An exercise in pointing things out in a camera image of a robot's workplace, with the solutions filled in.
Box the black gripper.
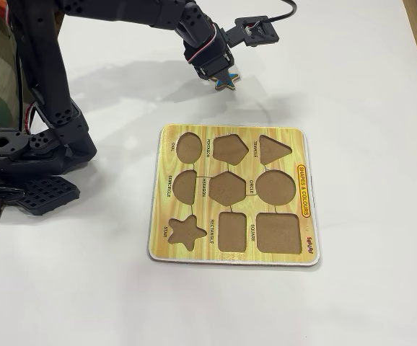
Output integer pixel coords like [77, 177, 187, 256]
[183, 22, 237, 88]

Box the blue star puzzle piece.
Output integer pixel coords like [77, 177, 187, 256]
[213, 71, 240, 92]

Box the wooden shape puzzle board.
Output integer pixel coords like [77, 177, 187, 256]
[146, 123, 322, 268]

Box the black grid clamp plate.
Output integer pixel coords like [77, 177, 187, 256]
[14, 175, 82, 218]

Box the red white servo wire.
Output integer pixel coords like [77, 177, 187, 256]
[185, 23, 219, 62]

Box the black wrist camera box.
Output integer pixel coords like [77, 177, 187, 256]
[224, 15, 280, 48]

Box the black camera cable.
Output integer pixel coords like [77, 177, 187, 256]
[262, 0, 298, 25]

